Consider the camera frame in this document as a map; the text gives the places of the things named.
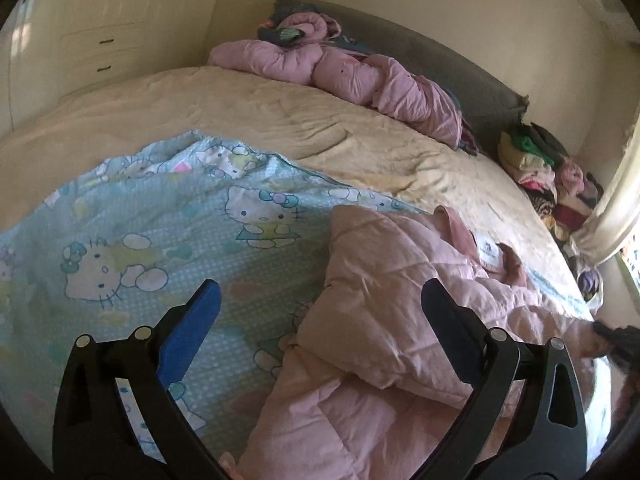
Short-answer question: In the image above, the cream curtain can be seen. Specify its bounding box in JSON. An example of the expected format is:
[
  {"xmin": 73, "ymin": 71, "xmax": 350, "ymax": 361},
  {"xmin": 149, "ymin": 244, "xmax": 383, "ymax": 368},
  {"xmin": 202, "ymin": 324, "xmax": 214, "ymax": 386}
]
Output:
[{"xmin": 572, "ymin": 122, "xmax": 640, "ymax": 266}]

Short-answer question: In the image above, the beige bed cover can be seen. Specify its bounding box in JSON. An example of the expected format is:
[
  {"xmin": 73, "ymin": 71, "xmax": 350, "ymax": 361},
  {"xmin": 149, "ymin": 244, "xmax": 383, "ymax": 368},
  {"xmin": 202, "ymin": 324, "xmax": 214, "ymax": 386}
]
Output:
[{"xmin": 1, "ymin": 66, "xmax": 577, "ymax": 296}]

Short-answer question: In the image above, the crumpled pink puffer coat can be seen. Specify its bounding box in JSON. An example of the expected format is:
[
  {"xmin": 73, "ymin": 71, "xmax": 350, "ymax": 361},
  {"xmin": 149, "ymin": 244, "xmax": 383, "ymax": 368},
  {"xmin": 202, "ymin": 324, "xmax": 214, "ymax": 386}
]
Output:
[{"xmin": 207, "ymin": 11, "xmax": 463, "ymax": 150}]

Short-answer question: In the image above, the grey upholstered headboard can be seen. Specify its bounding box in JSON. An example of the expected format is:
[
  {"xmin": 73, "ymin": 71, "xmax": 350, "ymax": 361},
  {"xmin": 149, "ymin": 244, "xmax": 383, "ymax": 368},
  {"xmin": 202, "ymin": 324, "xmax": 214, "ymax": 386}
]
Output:
[{"xmin": 273, "ymin": 0, "xmax": 528, "ymax": 158}]

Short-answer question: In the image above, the cream wardrobe with drawers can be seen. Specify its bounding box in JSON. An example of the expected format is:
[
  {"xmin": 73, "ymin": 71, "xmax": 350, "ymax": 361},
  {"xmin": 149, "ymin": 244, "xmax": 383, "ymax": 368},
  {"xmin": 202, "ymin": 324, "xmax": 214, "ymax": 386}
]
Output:
[{"xmin": 1, "ymin": 0, "xmax": 217, "ymax": 133}]

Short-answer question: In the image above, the blue cartoon cat quilt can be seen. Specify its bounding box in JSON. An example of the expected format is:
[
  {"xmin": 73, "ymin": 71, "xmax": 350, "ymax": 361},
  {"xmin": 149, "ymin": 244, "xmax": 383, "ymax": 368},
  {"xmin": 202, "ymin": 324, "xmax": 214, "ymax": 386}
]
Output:
[{"xmin": 1, "ymin": 131, "xmax": 591, "ymax": 464}]

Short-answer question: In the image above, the pile of assorted clothes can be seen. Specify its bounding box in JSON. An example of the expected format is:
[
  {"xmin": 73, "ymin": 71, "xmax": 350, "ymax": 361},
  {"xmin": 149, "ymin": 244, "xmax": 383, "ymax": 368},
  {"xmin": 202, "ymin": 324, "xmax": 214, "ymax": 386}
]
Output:
[{"xmin": 497, "ymin": 124, "xmax": 604, "ymax": 312}]

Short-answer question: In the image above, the light pink quilted jacket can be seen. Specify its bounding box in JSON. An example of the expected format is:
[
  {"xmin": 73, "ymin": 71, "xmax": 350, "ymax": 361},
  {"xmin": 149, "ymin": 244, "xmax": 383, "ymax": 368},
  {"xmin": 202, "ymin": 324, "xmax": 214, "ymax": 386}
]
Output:
[{"xmin": 220, "ymin": 206, "xmax": 608, "ymax": 479}]

